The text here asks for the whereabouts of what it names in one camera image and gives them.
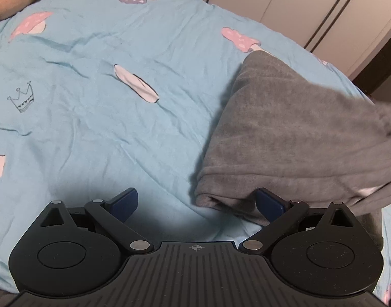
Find white wardrobe with black stripes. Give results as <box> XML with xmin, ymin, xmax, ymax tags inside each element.
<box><xmin>203</xmin><ymin>0</ymin><xmax>391</xmax><ymax>79</ymax></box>

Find light blue mushroom bedsheet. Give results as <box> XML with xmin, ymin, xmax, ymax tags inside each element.
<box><xmin>0</xmin><ymin>0</ymin><xmax>391</xmax><ymax>306</ymax></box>

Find grey knit pants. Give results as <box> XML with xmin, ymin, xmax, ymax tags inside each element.
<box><xmin>195</xmin><ymin>51</ymin><xmax>391</xmax><ymax>240</ymax></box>

